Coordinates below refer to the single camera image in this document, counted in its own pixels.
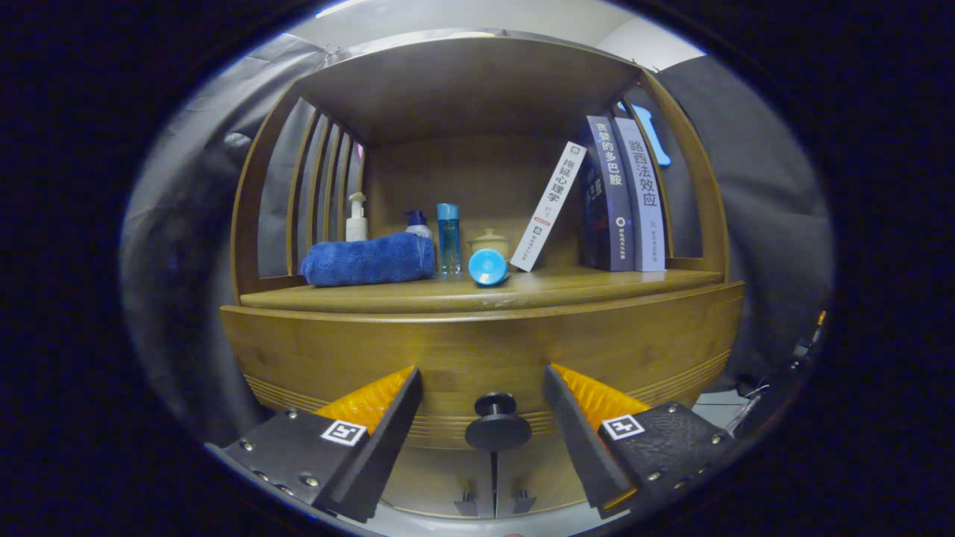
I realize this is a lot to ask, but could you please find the dark blue book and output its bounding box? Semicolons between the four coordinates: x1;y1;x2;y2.
578;115;636;272

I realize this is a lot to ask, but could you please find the light purple book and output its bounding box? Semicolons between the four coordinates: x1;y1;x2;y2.
613;117;666;272

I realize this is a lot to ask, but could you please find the wooden cabinet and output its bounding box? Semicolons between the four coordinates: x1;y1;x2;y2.
220;36;745;521

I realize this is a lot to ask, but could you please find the clear blue bottle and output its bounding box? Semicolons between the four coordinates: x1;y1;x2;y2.
436;203;462;275

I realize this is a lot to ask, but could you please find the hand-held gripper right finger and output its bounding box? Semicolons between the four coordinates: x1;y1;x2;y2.
542;363;739;521

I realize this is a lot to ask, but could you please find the black round drawer knob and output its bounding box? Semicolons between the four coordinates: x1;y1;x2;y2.
465;392;533;453

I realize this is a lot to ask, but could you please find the wooden countertop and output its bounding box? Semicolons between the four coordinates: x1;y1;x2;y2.
239;265;726;314

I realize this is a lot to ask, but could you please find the blue rolled towel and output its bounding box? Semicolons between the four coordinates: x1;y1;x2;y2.
300;232;436;288

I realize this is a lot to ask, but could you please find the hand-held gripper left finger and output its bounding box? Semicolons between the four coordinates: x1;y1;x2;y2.
205;365;424;524

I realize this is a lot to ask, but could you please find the white pump bottle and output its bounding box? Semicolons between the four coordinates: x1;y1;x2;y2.
345;192;369;243

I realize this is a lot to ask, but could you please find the blue cosmetic tube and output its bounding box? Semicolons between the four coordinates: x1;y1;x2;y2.
468;248;511;287

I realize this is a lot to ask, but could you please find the black and orange equipment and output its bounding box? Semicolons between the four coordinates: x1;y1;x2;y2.
791;310;829;366

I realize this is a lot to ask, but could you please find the wooden drawer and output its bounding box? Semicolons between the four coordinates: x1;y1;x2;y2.
220;282;745;450

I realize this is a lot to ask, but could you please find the beige lidded teacup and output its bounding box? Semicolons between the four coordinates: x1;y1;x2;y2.
469;228;511;258

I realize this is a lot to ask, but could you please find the white book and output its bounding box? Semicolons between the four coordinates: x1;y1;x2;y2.
510;141;588;273

